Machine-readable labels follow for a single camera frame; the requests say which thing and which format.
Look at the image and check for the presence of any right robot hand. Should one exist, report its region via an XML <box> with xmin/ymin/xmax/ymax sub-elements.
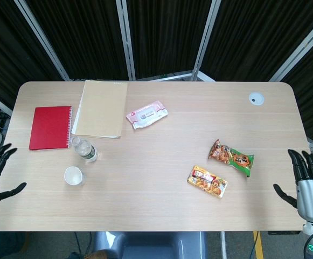
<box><xmin>273</xmin><ymin>148</ymin><xmax>313</xmax><ymax>223</ymax></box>

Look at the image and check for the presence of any transparent plastic water bottle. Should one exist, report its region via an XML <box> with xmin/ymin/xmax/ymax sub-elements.
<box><xmin>69</xmin><ymin>136</ymin><xmax>99</xmax><ymax>163</ymax></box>

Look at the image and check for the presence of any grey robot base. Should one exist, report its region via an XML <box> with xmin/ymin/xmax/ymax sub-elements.
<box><xmin>94</xmin><ymin>231</ymin><xmax>208</xmax><ymax>259</ymax></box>

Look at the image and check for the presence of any red spiral notebook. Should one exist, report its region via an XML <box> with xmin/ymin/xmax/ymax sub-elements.
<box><xmin>28</xmin><ymin>105</ymin><xmax>73</xmax><ymax>151</ymax></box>

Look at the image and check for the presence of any white paper cup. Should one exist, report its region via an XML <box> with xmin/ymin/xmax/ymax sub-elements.
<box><xmin>64</xmin><ymin>166</ymin><xmax>87</xmax><ymax>187</ymax></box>

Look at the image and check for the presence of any black table control box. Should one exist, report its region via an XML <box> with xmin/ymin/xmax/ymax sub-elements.
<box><xmin>268</xmin><ymin>230</ymin><xmax>302</xmax><ymax>235</ymax></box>

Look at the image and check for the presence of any orange green snack bag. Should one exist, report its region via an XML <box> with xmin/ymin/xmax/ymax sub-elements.
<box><xmin>207</xmin><ymin>139</ymin><xmax>255</xmax><ymax>178</ymax></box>

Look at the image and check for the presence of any white table leg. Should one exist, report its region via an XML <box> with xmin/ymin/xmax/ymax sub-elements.
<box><xmin>219</xmin><ymin>231</ymin><xmax>228</xmax><ymax>259</ymax></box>

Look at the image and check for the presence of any yellow curry box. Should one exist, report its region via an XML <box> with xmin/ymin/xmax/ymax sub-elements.
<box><xmin>187</xmin><ymin>165</ymin><xmax>229</xmax><ymax>200</ymax></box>

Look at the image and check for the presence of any tan manila folder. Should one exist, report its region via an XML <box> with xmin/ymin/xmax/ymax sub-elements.
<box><xmin>71</xmin><ymin>79</ymin><xmax>129</xmax><ymax>140</ymax></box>

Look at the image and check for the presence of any pink wet wipes pack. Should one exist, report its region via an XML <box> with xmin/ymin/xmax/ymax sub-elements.
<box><xmin>126</xmin><ymin>100</ymin><xmax>169</xmax><ymax>131</ymax></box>

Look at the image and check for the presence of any white cable grommet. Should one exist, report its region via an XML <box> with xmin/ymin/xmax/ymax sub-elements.
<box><xmin>248</xmin><ymin>92</ymin><xmax>265</xmax><ymax>105</ymax></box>

